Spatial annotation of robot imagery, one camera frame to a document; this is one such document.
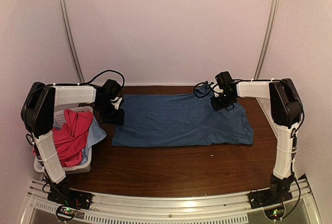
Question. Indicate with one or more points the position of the aluminium front rail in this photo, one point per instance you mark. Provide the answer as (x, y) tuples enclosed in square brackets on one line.
[(226, 208)]

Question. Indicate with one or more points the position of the white plastic laundry basket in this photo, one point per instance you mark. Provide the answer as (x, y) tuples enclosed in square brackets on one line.
[(85, 165)]

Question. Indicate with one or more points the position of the dark blue polo shirt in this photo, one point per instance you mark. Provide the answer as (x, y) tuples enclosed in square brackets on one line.
[(180, 120)]

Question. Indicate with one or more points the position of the red garment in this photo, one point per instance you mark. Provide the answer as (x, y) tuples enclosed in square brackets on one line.
[(71, 139)]

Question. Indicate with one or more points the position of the circuit board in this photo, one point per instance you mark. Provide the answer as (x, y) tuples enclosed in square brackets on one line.
[(65, 213), (274, 213)]

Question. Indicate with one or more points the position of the left aluminium frame post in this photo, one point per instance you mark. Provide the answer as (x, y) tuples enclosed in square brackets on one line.
[(70, 40)]

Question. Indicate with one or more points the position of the right circuit board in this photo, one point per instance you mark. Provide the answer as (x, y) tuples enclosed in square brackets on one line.
[(274, 213)]

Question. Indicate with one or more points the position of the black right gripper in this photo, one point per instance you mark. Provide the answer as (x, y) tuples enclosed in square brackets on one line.
[(216, 107)]

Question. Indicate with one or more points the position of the right aluminium frame post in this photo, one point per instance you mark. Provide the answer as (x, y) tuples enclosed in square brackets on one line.
[(273, 12)]

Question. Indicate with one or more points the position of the aluminium frame post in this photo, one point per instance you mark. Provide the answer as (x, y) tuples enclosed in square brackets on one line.
[(273, 12), (70, 40)]

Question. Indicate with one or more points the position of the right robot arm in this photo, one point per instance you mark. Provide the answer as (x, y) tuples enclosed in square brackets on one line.
[(286, 111)]

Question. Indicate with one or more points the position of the left circuit board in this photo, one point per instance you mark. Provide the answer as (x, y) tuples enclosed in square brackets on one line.
[(65, 213)]

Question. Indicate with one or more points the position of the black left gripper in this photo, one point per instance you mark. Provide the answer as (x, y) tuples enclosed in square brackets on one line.
[(117, 120)]

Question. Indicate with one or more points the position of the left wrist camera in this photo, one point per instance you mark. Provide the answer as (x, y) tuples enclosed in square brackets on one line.
[(117, 102)]

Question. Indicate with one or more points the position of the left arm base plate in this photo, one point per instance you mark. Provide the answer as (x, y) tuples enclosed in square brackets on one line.
[(76, 199)]

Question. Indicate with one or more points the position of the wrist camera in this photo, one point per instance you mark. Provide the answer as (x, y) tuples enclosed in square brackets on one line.
[(214, 88), (117, 102)]

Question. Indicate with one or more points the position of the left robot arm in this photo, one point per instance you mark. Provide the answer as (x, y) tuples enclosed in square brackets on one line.
[(37, 115)]

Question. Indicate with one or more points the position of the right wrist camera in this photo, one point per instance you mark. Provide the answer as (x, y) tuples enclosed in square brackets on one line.
[(214, 88)]

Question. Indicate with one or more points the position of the light blue garment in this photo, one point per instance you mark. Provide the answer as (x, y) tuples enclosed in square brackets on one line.
[(95, 135)]

